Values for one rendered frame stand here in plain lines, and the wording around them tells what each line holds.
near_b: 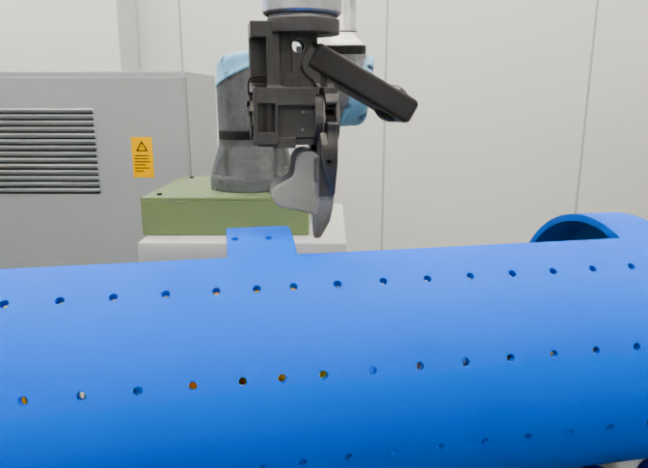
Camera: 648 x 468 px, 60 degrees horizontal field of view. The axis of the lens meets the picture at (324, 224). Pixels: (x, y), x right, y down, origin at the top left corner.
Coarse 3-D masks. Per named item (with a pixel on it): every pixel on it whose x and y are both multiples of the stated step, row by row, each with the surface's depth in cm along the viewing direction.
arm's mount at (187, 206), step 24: (168, 192) 93; (192, 192) 93; (216, 192) 93; (264, 192) 92; (144, 216) 89; (168, 216) 89; (192, 216) 89; (216, 216) 89; (240, 216) 89; (264, 216) 89; (288, 216) 89
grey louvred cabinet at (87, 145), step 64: (0, 128) 199; (64, 128) 199; (128, 128) 199; (192, 128) 205; (0, 192) 205; (64, 192) 205; (128, 192) 205; (0, 256) 211; (64, 256) 210; (128, 256) 210
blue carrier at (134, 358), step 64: (256, 256) 52; (320, 256) 53; (384, 256) 53; (448, 256) 54; (512, 256) 55; (576, 256) 56; (640, 256) 57; (0, 320) 45; (64, 320) 45; (128, 320) 46; (192, 320) 47; (256, 320) 48; (320, 320) 48; (384, 320) 49; (448, 320) 50; (512, 320) 51; (576, 320) 52; (640, 320) 53; (0, 384) 43; (64, 384) 44; (128, 384) 44; (256, 384) 46; (320, 384) 47; (384, 384) 48; (448, 384) 49; (512, 384) 50; (576, 384) 51; (640, 384) 52; (0, 448) 43; (64, 448) 44; (128, 448) 45; (192, 448) 46; (256, 448) 47; (320, 448) 48; (384, 448) 49; (448, 448) 51; (512, 448) 52; (576, 448) 54; (640, 448) 56
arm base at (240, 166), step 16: (224, 144) 94; (240, 144) 92; (224, 160) 94; (240, 160) 92; (256, 160) 92; (272, 160) 93; (288, 160) 96; (224, 176) 94; (240, 176) 92; (256, 176) 92; (272, 176) 93; (240, 192) 92; (256, 192) 92
